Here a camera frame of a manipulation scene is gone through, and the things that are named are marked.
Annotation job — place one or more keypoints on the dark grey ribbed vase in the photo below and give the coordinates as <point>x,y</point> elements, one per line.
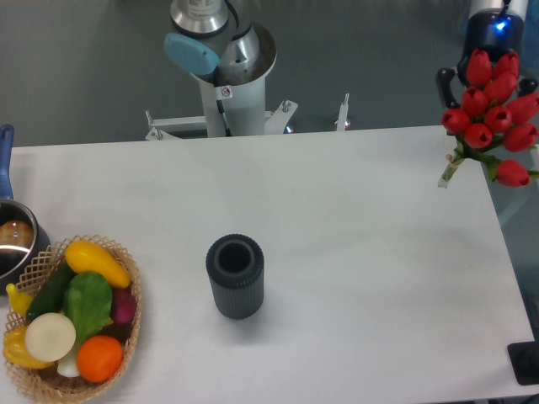
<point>235,267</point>

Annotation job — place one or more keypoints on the green cucumber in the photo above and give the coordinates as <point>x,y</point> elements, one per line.
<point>50,296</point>

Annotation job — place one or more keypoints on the yellow bell pepper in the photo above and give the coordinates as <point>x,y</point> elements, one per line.
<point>15,351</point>

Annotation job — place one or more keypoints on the green lettuce leaf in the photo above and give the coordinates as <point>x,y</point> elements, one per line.
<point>87,303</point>

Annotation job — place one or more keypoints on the red tulip bouquet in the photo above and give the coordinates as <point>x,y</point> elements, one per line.
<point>492,116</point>

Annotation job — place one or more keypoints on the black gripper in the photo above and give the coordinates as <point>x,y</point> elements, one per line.
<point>489,32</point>

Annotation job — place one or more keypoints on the white round onion slice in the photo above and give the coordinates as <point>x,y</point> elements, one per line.
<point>50,337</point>

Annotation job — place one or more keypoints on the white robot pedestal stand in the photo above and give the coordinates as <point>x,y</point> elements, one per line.
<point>229,111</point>

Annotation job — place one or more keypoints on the purple red onion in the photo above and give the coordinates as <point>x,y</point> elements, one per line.
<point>123,307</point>

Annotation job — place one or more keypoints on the yellow squash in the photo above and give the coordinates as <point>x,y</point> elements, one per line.
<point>84,256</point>

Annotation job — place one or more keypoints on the orange fruit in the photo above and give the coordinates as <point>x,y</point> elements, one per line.
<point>99,358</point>

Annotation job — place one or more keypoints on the blue handled saucepan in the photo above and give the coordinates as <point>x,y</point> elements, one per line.
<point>22,237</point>

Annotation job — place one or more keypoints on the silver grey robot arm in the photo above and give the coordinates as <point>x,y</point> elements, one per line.
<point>223,45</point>

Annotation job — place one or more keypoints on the black device at table edge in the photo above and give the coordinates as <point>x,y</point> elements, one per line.
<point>524,362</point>

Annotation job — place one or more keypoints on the white leek stalk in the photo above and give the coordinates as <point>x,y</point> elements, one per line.
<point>67,366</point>

